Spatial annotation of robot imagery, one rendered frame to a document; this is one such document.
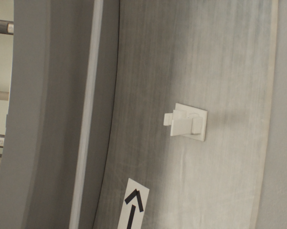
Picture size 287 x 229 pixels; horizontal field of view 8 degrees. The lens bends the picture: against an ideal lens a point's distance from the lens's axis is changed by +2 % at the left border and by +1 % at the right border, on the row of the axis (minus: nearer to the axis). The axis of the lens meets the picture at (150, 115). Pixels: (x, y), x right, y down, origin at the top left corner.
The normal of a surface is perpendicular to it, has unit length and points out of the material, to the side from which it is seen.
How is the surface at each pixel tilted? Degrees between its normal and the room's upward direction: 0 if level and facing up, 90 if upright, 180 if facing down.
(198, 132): 91
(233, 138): 90
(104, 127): 93
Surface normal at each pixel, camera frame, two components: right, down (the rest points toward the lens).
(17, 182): -0.72, 0.04
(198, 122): 0.69, 0.19
